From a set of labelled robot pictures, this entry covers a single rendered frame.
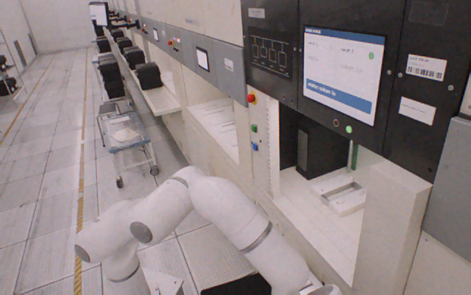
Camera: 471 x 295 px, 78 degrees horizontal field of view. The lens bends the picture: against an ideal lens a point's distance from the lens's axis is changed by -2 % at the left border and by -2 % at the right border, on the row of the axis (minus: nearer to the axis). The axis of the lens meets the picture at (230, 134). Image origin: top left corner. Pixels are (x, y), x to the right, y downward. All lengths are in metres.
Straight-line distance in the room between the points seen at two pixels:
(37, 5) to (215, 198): 14.02
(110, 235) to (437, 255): 0.82
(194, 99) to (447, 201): 2.30
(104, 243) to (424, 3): 0.97
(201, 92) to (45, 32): 12.11
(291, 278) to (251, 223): 0.13
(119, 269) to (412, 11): 1.08
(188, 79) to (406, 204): 2.21
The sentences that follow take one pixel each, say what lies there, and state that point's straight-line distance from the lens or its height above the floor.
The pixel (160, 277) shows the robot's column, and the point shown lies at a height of 0.76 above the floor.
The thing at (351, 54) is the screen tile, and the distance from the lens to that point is 0.80.
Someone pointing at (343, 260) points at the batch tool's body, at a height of 0.87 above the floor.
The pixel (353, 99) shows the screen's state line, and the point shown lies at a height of 1.52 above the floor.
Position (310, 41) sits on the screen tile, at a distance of 0.92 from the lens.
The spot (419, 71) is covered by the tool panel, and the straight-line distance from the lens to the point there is 0.69.
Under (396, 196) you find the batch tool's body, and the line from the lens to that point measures 0.75.
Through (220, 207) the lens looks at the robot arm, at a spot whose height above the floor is 1.42.
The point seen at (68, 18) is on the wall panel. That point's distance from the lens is 14.36.
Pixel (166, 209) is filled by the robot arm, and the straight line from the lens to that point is 0.68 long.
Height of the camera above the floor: 1.81
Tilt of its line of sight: 27 degrees down
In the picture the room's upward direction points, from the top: 6 degrees counter-clockwise
